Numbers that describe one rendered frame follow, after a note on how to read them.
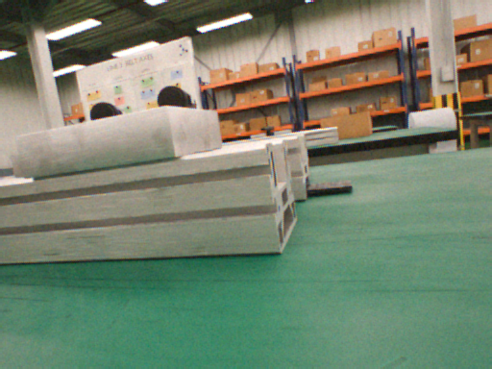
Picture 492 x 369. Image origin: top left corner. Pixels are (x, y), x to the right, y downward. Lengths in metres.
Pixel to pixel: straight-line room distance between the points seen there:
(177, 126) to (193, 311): 0.14
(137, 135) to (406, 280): 0.21
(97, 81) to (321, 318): 4.08
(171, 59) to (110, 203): 3.35
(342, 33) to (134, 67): 8.08
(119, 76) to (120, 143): 3.70
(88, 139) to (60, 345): 0.16
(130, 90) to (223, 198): 3.65
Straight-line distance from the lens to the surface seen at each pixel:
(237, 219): 0.26
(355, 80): 9.82
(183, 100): 0.68
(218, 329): 0.18
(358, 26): 11.04
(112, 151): 0.29
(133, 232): 0.30
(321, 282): 0.21
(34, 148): 0.35
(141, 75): 3.81
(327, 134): 1.82
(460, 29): 10.04
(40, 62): 9.16
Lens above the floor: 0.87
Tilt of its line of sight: 7 degrees down
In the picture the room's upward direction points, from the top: 9 degrees counter-clockwise
